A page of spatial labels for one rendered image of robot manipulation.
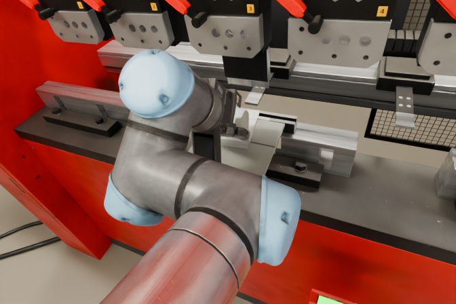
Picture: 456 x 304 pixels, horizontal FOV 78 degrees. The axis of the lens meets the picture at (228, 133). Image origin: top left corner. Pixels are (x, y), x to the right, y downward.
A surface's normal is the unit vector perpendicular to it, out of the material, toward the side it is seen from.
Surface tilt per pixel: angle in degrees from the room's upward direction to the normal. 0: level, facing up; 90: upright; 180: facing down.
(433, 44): 90
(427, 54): 90
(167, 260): 16
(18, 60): 90
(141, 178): 44
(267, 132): 0
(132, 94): 40
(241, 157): 0
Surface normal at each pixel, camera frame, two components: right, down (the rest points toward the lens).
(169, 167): -0.20, -0.61
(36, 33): 0.91, 0.18
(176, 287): 0.22, -0.78
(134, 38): -0.39, 0.66
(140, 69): -0.27, -0.12
